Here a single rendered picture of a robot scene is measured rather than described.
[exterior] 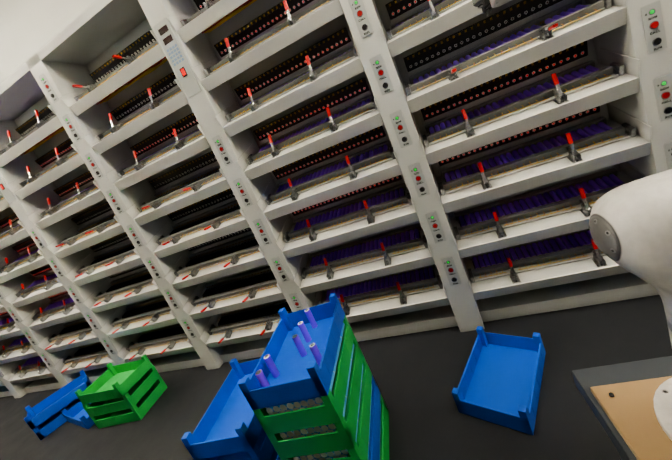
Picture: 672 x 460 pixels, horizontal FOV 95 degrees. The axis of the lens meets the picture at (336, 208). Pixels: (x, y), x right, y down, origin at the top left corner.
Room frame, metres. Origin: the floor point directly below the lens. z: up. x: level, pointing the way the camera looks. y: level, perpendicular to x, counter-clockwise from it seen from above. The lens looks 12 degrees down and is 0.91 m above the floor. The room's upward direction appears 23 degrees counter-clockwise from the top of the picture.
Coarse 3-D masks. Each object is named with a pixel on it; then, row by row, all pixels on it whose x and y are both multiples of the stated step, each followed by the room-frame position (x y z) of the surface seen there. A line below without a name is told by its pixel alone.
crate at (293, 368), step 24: (312, 312) 0.91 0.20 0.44; (336, 312) 0.83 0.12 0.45; (288, 336) 0.89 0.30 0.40; (312, 336) 0.83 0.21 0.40; (336, 336) 0.76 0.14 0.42; (288, 360) 0.77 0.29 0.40; (312, 360) 0.73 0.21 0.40; (240, 384) 0.64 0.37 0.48; (288, 384) 0.61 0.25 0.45; (312, 384) 0.60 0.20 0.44
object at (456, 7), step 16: (400, 0) 1.18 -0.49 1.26; (416, 0) 1.17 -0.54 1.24; (432, 0) 1.15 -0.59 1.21; (448, 0) 1.04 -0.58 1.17; (464, 0) 1.01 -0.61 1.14; (400, 16) 1.20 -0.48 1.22; (416, 16) 1.08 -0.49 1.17; (432, 16) 1.01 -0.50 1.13; (448, 16) 0.99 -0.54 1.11; (464, 16) 0.98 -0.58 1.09; (384, 32) 1.11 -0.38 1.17; (400, 32) 1.09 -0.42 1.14; (416, 32) 1.03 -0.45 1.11; (432, 32) 1.02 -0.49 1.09; (400, 48) 1.06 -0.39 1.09
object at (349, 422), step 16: (352, 368) 0.78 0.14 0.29; (352, 384) 0.72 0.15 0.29; (352, 400) 0.69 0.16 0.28; (352, 416) 0.65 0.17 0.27; (336, 432) 0.60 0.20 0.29; (352, 432) 0.62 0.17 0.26; (288, 448) 0.64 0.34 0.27; (304, 448) 0.62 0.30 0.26; (320, 448) 0.61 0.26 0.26; (336, 448) 0.61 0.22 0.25; (352, 448) 0.60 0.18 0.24
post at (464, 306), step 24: (360, 48) 1.09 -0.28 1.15; (384, 48) 1.06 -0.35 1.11; (384, 96) 1.08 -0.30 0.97; (384, 120) 1.09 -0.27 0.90; (408, 120) 1.07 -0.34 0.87; (408, 168) 1.09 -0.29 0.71; (432, 192) 1.07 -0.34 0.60; (432, 240) 1.09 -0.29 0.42; (456, 264) 1.07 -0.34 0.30; (456, 288) 1.08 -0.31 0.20; (456, 312) 1.09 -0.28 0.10
